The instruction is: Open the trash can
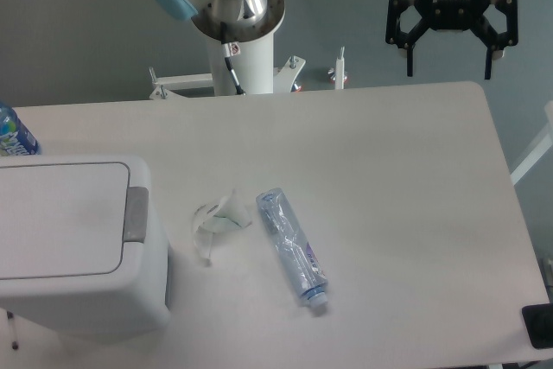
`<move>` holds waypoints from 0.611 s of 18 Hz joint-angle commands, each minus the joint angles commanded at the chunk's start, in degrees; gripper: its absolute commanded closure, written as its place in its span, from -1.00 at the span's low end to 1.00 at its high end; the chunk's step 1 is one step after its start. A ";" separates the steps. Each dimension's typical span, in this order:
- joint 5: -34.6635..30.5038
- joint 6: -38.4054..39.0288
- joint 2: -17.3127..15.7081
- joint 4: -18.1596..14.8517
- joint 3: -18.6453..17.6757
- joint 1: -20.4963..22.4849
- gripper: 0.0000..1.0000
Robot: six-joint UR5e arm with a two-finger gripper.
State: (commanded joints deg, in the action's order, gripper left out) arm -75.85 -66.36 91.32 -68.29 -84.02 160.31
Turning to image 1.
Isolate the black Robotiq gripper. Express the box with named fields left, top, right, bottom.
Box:
left=385, top=0, right=518, bottom=80

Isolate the grey trash can push button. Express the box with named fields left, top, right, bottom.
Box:
left=123, top=187, right=149, bottom=243

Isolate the white trash can body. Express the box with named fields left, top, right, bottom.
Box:
left=1, top=155, right=171, bottom=334

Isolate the white trash can lid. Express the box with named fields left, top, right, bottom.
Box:
left=1, top=163, right=130, bottom=280

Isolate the crumpled white paper wrapper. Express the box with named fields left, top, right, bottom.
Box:
left=191, top=188, right=252, bottom=264

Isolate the crushed clear plastic bottle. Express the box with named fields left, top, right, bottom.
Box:
left=256, top=188, right=328, bottom=310

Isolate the black device at table edge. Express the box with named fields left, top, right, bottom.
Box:
left=522, top=303, right=552, bottom=349

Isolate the blue labelled water bottle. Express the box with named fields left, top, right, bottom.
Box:
left=1, top=103, right=41, bottom=156

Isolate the white levelling foot bracket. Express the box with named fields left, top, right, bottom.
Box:
left=327, top=46, right=349, bottom=90

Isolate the white frame at right edge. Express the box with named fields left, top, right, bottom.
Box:
left=510, top=101, right=552, bottom=186

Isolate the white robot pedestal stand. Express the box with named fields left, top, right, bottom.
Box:
left=149, top=17, right=306, bottom=100

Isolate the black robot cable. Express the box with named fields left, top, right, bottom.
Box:
left=219, top=21, right=247, bottom=97

